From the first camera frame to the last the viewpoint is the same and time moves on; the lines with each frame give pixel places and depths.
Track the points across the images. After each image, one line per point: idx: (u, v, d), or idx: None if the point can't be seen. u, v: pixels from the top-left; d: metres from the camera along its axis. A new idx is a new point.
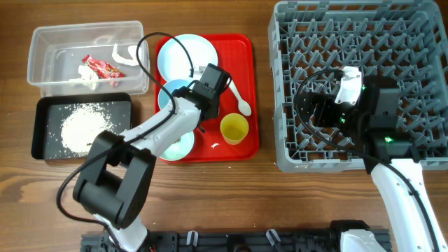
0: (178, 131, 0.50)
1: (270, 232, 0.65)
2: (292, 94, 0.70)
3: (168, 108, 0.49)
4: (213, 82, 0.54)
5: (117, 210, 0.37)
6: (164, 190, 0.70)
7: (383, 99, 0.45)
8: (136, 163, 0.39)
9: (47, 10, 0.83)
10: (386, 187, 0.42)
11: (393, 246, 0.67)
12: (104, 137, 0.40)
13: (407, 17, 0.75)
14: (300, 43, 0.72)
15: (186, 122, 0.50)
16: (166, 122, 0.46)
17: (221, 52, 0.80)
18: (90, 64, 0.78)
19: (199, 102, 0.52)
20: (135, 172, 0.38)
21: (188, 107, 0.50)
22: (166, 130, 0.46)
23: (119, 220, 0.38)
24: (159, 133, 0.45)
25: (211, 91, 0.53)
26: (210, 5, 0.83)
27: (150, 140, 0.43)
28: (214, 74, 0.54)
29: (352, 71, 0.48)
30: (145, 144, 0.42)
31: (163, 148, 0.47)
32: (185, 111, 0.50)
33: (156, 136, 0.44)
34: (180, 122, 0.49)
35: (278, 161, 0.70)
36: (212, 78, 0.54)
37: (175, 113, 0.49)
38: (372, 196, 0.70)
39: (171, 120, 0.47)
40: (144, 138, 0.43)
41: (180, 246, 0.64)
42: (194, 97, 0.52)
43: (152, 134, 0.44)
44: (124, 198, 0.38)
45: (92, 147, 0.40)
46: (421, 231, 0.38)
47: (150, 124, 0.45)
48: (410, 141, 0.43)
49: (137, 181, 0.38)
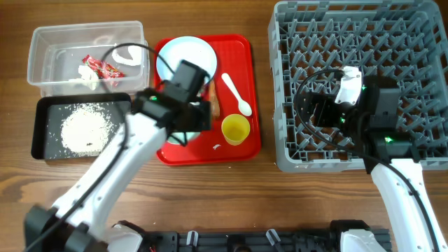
0: (135, 166, 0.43)
1: (270, 232, 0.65)
2: (292, 94, 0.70)
3: (119, 141, 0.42)
4: (186, 84, 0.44)
5: None
6: (164, 190, 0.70)
7: (383, 99, 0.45)
8: (73, 246, 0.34)
9: (47, 10, 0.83)
10: (386, 187, 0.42)
11: (393, 246, 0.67)
12: (36, 215, 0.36)
13: (407, 17, 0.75)
14: (300, 43, 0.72)
15: (147, 148, 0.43)
16: (113, 171, 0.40)
17: (220, 53, 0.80)
18: (89, 64, 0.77)
19: (164, 111, 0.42)
20: None
21: (143, 131, 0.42)
22: (111, 184, 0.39)
23: None
24: (102, 191, 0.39)
25: (183, 92, 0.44)
26: (211, 5, 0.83)
27: (87, 206, 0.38)
28: (188, 71, 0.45)
29: (352, 71, 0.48)
30: (82, 215, 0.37)
31: (117, 195, 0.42)
32: (138, 140, 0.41)
33: (96, 198, 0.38)
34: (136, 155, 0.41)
35: (278, 161, 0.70)
36: (184, 77, 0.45)
37: (125, 148, 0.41)
38: (372, 196, 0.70)
39: (117, 165, 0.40)
40: (81, 207, 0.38)
41: (180, 246, 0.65)
42: (157, 106, 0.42)
43: (92, 196, 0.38)
44: None
45: (25, 229, 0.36)
46: (421, 232, 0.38)
47: (92, 179, 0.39)
48: (409, 141, 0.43)
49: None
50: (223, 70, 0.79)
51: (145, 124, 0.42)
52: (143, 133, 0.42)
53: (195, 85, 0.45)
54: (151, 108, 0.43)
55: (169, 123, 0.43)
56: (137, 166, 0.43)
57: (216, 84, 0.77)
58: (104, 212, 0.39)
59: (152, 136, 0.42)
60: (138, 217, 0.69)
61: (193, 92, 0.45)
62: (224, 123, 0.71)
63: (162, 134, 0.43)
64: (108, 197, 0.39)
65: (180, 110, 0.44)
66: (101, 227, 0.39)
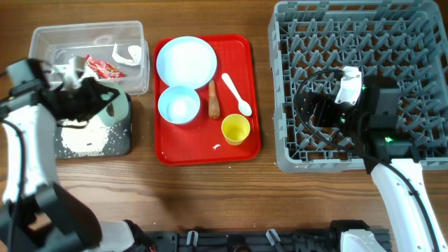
0: (46, 131, 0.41)
1: (270, 232, 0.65)
2: (292, 94, 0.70)
3: (12, 133, 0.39)
4: (29, 75, 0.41)
5: (78, 237, 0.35)
6: (164, 190, 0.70)
7: (383, 99, 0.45)
8: (42, 198, 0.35)
9: (47, 10, 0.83)
10: (386, 187, 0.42)
11: (393, 246, 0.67)
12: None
13: (407, 17, 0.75)
14: (300, 43, 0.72)
15: (45, 117, 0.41)
16: (28, 148, 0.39)
17: (220, 53, 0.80)
18: (89, 64, 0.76)
19: (29, 96, 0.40)
20: (52, 204, 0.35)
21: (19, 116, 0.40)
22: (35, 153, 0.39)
23: (89, 243, 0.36)
24: (32, 161, 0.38)
25: (31, 80, 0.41)
26: (211, 5, 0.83)
27: (31, 180, 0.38)
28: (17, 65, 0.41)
29: (351, 71, 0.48)
30: (34, 183, 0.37)
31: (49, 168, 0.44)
32: (22, 122, 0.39)
33: (31, 170, 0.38)
34: (38, 124, 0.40)
35: (278, 161, 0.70)
36: (22, 72, 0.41)
37: (19, 133, 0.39)
38: (372, 196, 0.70)
39: (29, 143, 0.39)
40: (26, 182, 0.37)
41: (180, 246, 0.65)
42: (19, 100, 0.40)
43: (27, 169, 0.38)
44: (71, 228, 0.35)
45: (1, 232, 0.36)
46: (421, 232, 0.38)
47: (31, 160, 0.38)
48: (410, 141, 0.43)
49: (63, 206, 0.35)
50: (223, 70, 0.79)
51: (23, 110, 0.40)
52: (24, 117, 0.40)
53: (37, 69, 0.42)
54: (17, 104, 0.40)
55: (47, 103, 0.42)
56: (49, 134, 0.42)
57: (216, 85, 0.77)
58: (51, 168, 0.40)
59: (36, 113, 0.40)
60: (138, 217, 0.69)
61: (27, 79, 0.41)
62: (224, 123, 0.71)
63: (47, 113, 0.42)
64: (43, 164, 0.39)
65: (48, 95, 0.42)
66: (58, 180, 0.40)
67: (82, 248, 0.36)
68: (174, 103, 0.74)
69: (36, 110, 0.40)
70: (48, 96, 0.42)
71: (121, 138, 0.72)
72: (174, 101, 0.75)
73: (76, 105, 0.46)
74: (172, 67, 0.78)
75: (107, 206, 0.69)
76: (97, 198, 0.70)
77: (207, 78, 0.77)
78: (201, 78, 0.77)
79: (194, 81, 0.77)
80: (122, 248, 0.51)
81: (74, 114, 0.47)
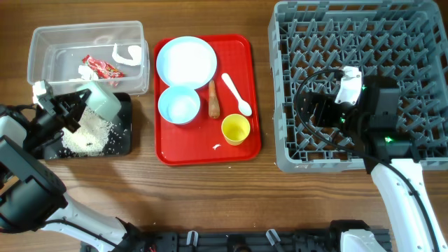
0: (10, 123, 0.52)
1: (270, 232, 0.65)
2: (292, 94, 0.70)
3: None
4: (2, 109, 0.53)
5: (35, 180, 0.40)
6: (164, 190, 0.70)
7: (383, 99, 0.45)
8: None
9: (47, 10, 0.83)
10: (386, 187, 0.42)
11: (393, 246, 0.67)
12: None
13: (407, 17, 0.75)
14: (300, 43, 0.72)
15: (12, 123, 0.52)
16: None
17: (220, 53, 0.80)
18: (90, 64, 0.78)
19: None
20: (3, 152, 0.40)
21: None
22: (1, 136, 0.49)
23: (47, 187, 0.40)
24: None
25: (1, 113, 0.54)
26: (211, 5, 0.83)
27: None
28: None
29: (352, 71, 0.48)
30: None
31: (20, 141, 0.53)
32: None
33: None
34: (5, 126, 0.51)
35: (278, 161, 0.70)
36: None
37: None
38: (372, 196, 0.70)
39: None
40: None
41: (180, 246, 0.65)
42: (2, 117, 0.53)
43: None
44: (27, 172, 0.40)
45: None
46: (421, 232, 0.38)
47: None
48: (410, 141, 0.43)
49: (15, 154, 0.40)
50: (223, 70, 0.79)
51: None
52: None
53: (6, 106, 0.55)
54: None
55: (21, 122, 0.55)
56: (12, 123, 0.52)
57: (216, 85, 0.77)
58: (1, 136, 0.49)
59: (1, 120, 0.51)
60: (138, 217, 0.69)
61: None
62: (224, 124, 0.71)
63: (15, 122, 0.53)
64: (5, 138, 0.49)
65: (25, 120, 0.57)
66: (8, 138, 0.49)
67: (43, 193, 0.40)
68: (174, 103, 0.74)
69: (2, 120, 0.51)
70: (19, 117, 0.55)
71: (121, 138, 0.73)
72: (174, 101, 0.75)
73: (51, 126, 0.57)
74: (172, 68, 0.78)
75: (107, 206, 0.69)
76: (97, 199, 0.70)
77: (207, 78, 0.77)
78: (201, 78, 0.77)
79: (194, 81, 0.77)
80: (112, 234, 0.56)
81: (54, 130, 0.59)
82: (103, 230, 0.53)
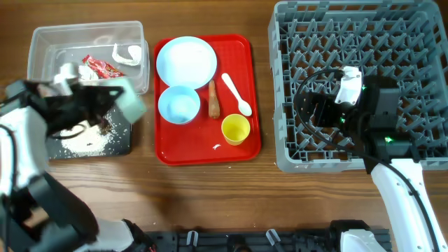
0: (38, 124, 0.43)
1: (270, 232, 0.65)
2: (292, 94, 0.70)
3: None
4: (19, 87, 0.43)
5: (73, 229, 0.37)
6: (164, 190, 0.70)
7: (383, 99, 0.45)
8: (32, 187, 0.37)
9: (47, 10, 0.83)
10: (386, 187, 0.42)
11: (393, 246, 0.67)
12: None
13: (407, 17, 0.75)
14: (300, 43, 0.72)
15: (36, 119, 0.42)
16: (19, 144, 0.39)
17: (220, 53, 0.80)
18: (90, 64, 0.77)
19: (17, 101, 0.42)
20: (43, 193, 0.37)
21: (17, 117, 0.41)
22: (25, 148, 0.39)
23: (83, 235, 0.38)
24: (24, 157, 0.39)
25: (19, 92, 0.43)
26: (211, 5, 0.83)
27: (23, 173, 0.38)
28: (16, 85, 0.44)
29: (351, 71, 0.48)
30: (3, 167, 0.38)
31: (43, 150, 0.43)
32: (22, 117, 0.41)
33: (25, 162, 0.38)
34: (28, 127, 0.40)
35: (278, 161, 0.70)
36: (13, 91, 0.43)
37: (12, 132, 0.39)
38: (372, 196, 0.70)
39: (21, 138, 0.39)
40: (16, 174, 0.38)
41: (180, 246, 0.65)
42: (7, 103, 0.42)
43: (19, 164, 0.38)
44: (66, 219, 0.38)
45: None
46: (421, 231, 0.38)
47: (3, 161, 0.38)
48: (409, 141, 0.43)
49: (56, 197, 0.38)
50: (223, 70, 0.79)
51: (13, 113, 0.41)
52: (15, 117, 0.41)
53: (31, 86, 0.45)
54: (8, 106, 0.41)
55: (36, 108, 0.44)
56: (40, 127, 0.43)
57: (216, 85, 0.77)
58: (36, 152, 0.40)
59: (24, 113, 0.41)
60: (138, 216, 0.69)
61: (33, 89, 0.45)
62: (225, 122, 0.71)
63: (35, 112, 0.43)
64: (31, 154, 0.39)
65: (43, 104, 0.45)
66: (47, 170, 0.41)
67: (78, 240, 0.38)
68: (177, 101, 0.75)
69: (25, 111, 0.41)
70: (36, 101, 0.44)
71: (122, 138, 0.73)
72: (175, 101, 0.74)
73: (72, 116, 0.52)
74: (172, 68, 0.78)
75: (107, 206, 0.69)
76: (97, 198, 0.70)
77: (207, 78, 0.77)
78: (201, 79, 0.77)
79: (194, 81, 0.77)
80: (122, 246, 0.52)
81: (73, 121, 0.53)
82: (115, 245, 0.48)
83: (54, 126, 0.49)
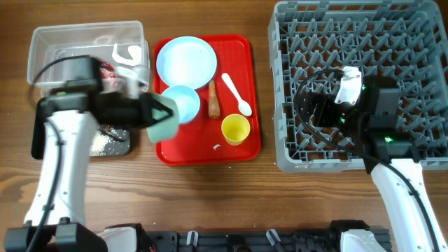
0: (85, 148, 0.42)
1: (270, 232, 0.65)
2: (292, 94, 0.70)
3: (52, 141, 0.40)
4: (87, 75, 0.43)
5: None
6: (164, 190, 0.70)
7: (383, 99, 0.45)
8: (61, 238, 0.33)
9: (47, 10, 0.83)
10: (386, 187, 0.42)
11: (393, 246, 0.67)
12: (10, 237, 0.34)
13: (407, 17, 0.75)
14: (300, 43, 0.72)
15: (87, 130, 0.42)
16: (66, 169, 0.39)
17: (220, 53, 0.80)
18: None
19: (78, 98, 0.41)
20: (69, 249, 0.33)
21: (71, 122, 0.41)
22: (68, 176, 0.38)
23: None
24: (66, 185, 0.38)
25: (89, 80, 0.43)
26: (211, 5, 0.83)
27: (57, 210, 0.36)
28: (79, 63, 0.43)
29: (351, 71, 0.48)
30: (45, 185, 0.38)
31: (85, 173, 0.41)
32: (71, 129, 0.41)
33: (63, 193, 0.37)
34: (75, 152, 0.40)
35: (278, 161, 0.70)
36: (75, 71, 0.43)
37: (61, 143, 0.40)
38: (372, 196, 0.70)
39: (67, 159, 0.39)
40: (52, 209, 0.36)
41: (180, 246, 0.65)
42: (68, 97, 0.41)
43: (57, 193, 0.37)
44: None
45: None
46: (421, 231, 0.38)
47: (47, 183, 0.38)
48: (410, 141, 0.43)
49: None
50: (223, 70, 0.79)
51: (71, 117, 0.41)
52: (69, 125, 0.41)
53: (96, 69, 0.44)
54: (67, 99, 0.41)
55: (93, 110, 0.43)
56: (87, 148, 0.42)
57: (216, 85, 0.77)
58: (78, 182, 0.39)
59: (79, 125, 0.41)
60: (138, 216, 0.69)
61: (99, 77, 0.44)
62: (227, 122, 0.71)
63: (90, 116, 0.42)
64: (73, 185, 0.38)
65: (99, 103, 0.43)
66: (82, 214, 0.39)
67: None
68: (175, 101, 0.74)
69: (81, 119, 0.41)
70: (96, 98, 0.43)
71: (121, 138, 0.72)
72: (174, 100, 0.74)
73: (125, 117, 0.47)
74: (171, 68, 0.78)
75: (107, 206, 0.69)
76: (97, 199, 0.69)
77: (207, 78, 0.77)
78: (201, 79, 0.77)
79: (194, 81, 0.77)
80: None
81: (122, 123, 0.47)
82: None
83: (104, 118, 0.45)
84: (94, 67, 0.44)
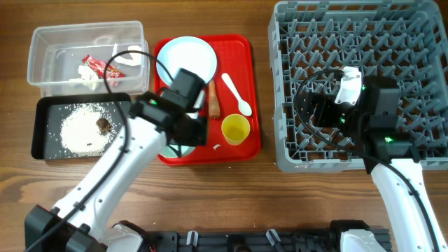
0: (140, 164, 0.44)
1: (270, 232, 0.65)
2: (292, 94, 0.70)
3: (119, 144, 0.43)
4: (185, 93, 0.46)
5: None
6: (164, 190, 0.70)
7: (383, 99, 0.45)
8: (73, 246, 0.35)
9: (47, 10, 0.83)
10: (386, 187, 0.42)
11: (393, 246, 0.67)
12: (36, 215, 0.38)
13: (407, 17, 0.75)
14: (300, 43, 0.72)
15: (155, 146, 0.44)
16: (115, 176, 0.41)
17: (220, 53, 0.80)
18: (89, 64, 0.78)
19: (164, 117, 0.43)
20: None
21: (145, 136, 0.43)
22: (111, 187, 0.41)
23: None
24: (103, 194, 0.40)
25: (182, 99, 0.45)
26: (211, 4, 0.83)
27: (83, 214, 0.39)
28: (186, 78, 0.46)
29: (351, 71, 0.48)
30: (90, 183, 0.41)
31: (124, 190, 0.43)
32: (141, 143, 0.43)
33: (98, 201, 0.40)
34: (129, 169, 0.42)
35: (278, 161, 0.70)
36: (183, 84, 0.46)
37: (125, 151, 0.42)
38: (372, 195, 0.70)
39: (120, 168, 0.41)
40: (81, 209, 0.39)
41: (180, 246, 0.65)
42: (157, 110, 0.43)
43: (93, 197, 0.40)
44: None
45: (26, 229, 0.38)
46: (421, 231, 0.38)
47: (93, 181, 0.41)
48: (410, 141, 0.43)
49: None
50: (223, 70, 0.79)
51: (148, 129, 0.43)
52: (143, 137, 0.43)
53: (196, 90, 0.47)
54: (152, 110, 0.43)
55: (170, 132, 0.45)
56: (142, 164, 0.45)
57: (216, 85, 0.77)
58: (117, 194, 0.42)
59: (150, 141, 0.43)
60: (138, 216, 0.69)
61: (192, 98, 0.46)
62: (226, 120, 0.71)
63: (164, 137, 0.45)
64: (109, 197, 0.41)
65: (178, 126, 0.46)
66: (103, 225, 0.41)
67: None
68: None
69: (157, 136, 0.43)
70: (177, 124, 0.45)
71: None
72: None
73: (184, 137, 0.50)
74: (172, 68, 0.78)
75: None
76: None
77: (207, 78, 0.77)
78: (201, 79, 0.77)
79: None
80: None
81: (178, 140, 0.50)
82: None
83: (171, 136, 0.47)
84: (194, 91, 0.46)
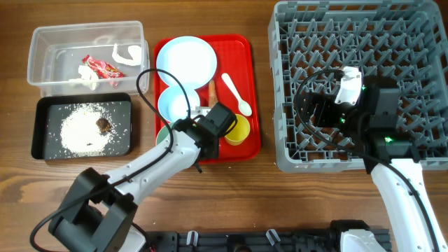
0: (176, 168, 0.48)
1: (270, 232, 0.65)
2: (292, 94, 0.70)
3: (164, 145, 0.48)
4: (219, 122, 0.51)
5: None
6: (164, 190, 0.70)
7: (383, 99, 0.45)
8: (117, 210, 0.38)
9: (47, 10, 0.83)
10: (386, 187, 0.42)
11: (393, 246, 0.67)
12: (89, 176, 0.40)
13: (407, 17, 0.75)
14: (300, 43, 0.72)
15: (190, 159, 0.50)
16: (160, 166, 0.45)
17: (219, 53, 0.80)
18: (89, 64, 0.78)
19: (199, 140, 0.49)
20: (113, 220, 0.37)
21: (187, 144, 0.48)
22: (156, 173, 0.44)
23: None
24: (149, 176, 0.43)
25: (215, 128, 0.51)
26: (211, 5, 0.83)
27: (130, 185, 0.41)
28: (222, 112, 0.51)
29: (351, 71, 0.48)
30: (138, 165, 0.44)
31: (159, 183, 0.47)
32: (183, 148, 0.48)
33: (143, 180, 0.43)
34: (170, 166, 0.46)
35: (278, 161, 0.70)
36: (218, 115, 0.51)
37: (170, 150, 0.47)
38: (371, 196, 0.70)
39: (164, 161, 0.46)
40: (129, 181, 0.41)
41: (180, 246, 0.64)
42: (194, 133, 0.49)
43: (140, 176, 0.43)
44: (97, 244, 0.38)
45: (75, 185, 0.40)
46: (421, 231, 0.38)
47: (141, 164, 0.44)
48: (409, 141, 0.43)
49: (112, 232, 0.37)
50: (223, 70, 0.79)
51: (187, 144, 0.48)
52: (184, 144, 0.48)
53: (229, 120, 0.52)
54: (191, 133, 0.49)
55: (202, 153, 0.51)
56: (175, 170, 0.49)
57: (216, 85, 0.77)
58: (154, 183, 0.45)
59: (188, 151, 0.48)
60: (138, 216, 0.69)
61: (223, 129, 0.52)
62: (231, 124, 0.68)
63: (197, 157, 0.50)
64: (151, 181, 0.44)
65: (210, 150, 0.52)
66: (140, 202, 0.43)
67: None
68: (173, 98, 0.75)
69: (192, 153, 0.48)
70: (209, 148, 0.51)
71: (121, 138, 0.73)
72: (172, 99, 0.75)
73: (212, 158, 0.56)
74: (171, 68, 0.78)
75: None
76: None
77: (208, 78, 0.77)
78: (201, 79, 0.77)
79: (194, 81, 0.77)
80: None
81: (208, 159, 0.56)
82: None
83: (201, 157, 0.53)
84: (227, 121, 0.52)
